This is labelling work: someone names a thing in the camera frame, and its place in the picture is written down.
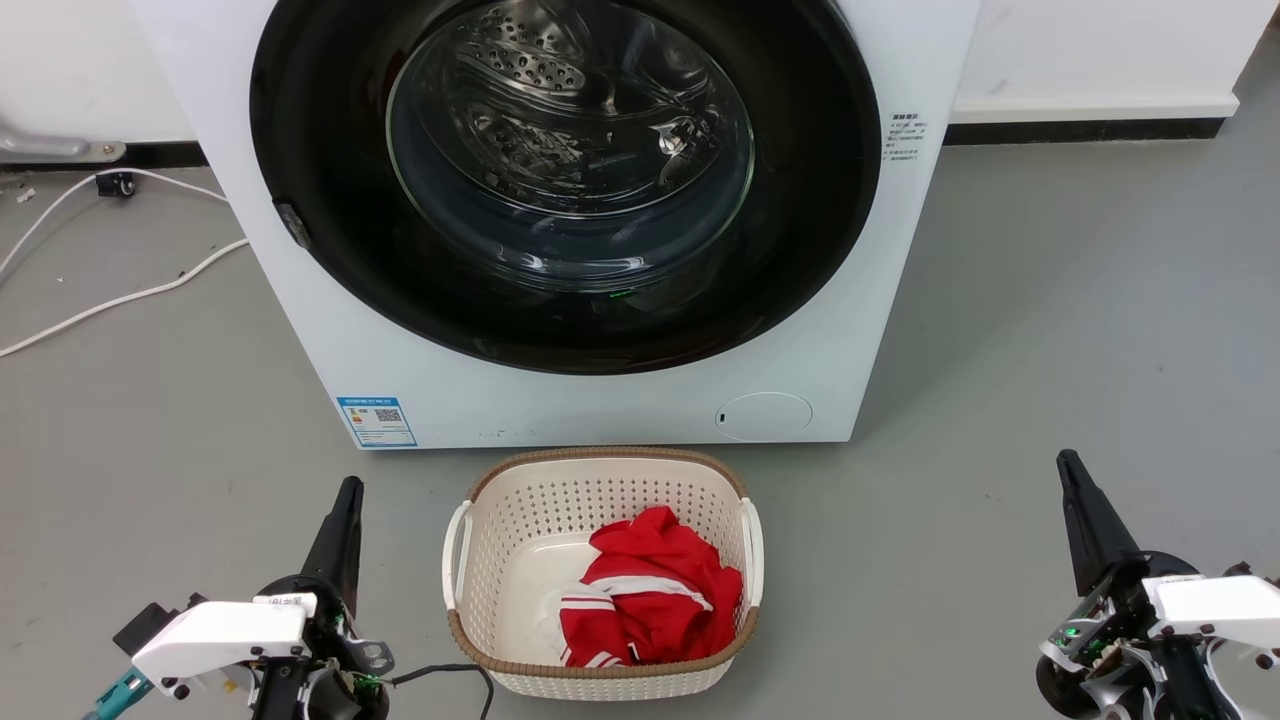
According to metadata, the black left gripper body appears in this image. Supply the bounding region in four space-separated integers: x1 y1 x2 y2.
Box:
250 575 395 720

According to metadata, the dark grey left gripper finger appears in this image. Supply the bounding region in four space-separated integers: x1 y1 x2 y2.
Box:
299 476 365 613

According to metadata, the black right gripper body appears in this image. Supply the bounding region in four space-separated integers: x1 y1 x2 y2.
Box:
1035 550 1280 720

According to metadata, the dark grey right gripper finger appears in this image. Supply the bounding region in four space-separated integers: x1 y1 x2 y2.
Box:
1056 449 1143 599

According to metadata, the white front-load washing machine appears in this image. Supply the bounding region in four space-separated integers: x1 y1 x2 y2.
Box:
130 0 983 451

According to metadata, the round black glass washer door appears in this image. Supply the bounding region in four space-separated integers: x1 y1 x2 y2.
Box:
250 0 883 376

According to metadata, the blue energy label sticker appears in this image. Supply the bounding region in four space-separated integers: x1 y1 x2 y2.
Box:
337 396 418 449

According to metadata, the cream perforated laundry basket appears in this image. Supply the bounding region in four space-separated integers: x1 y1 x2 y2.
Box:
443 447 765 701

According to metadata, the red white-striped garment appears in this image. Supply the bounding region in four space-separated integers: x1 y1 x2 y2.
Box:
540 506 745 669

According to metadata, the round white filter cover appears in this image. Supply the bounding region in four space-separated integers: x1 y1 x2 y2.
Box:
715 391 814 443

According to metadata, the printed warning text label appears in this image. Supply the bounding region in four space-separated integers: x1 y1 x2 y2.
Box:
885 112 930 164

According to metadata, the grey metal base foot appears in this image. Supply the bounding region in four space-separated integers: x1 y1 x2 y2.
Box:
0 125 128 165

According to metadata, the steel washer drum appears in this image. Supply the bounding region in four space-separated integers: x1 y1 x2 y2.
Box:
388 0 756 267

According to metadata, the teal cable connector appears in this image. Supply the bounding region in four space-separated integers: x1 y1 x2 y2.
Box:
84 668 154 720

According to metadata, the white floor cable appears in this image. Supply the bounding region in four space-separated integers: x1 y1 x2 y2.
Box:
0 168 230 283
0 238 250 359

